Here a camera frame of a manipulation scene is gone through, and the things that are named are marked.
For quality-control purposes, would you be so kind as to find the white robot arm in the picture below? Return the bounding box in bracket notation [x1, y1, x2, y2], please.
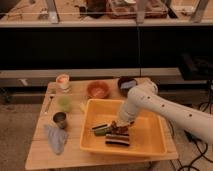
[116, 80, 213, 144]

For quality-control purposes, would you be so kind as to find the green plastic cup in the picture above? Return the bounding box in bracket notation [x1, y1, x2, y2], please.
[58, 96, 71, 112]

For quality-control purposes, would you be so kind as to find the small metal cup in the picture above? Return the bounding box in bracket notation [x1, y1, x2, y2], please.
[53, 112, 67, 129]

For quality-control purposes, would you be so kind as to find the striped eggplant toy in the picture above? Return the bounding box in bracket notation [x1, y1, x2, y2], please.
[105, 134, 130, 146]

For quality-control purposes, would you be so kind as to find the dark brown bowl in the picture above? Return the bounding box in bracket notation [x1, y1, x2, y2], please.
[117, 77, 138, 97]

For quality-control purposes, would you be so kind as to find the yellow plastic bin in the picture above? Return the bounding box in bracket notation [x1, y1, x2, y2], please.
[80, 99, 167, 157]

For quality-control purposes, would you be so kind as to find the blue sponge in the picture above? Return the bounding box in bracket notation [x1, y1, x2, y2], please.
[121, 81, 136, 89]

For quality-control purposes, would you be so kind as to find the yellow lemon slice toy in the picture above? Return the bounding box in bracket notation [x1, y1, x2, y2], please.
[79, 103, 86, 113]

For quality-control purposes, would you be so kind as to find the orange bowl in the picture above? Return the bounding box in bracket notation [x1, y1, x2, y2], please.
[87, 81, 110, 99]

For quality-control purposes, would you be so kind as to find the grey blue cloth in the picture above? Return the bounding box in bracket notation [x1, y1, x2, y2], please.
[44, 125, 68, 155]

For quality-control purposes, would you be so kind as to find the wooden table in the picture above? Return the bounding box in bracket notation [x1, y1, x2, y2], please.
[25, 80, 178, 170]

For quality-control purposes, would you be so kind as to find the metal spoon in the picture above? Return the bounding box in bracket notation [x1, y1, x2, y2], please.
[44, 96, 54, 114]

